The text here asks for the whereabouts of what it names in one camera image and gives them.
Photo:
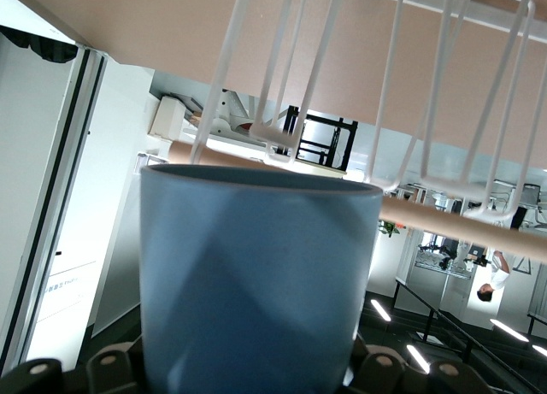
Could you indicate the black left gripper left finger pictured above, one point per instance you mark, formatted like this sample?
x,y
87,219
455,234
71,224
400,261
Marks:
x,y
102,374

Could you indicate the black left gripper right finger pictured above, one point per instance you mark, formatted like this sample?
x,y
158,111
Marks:
x,y
393,374

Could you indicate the blue cup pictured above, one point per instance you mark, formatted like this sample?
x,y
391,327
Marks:
x,y
256,283

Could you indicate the black stair railing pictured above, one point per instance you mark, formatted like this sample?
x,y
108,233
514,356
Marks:
x,y
448,321

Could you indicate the person in white shirt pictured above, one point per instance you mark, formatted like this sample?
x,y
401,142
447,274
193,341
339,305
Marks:
x,y
498,276

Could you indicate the green potted plant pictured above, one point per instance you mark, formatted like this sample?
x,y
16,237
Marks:
x,y
389,228

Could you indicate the white cardboard box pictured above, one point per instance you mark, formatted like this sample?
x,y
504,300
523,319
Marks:
x,y
166,118

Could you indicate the black metal frame cart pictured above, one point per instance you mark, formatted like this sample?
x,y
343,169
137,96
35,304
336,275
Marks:
x,y
329,142

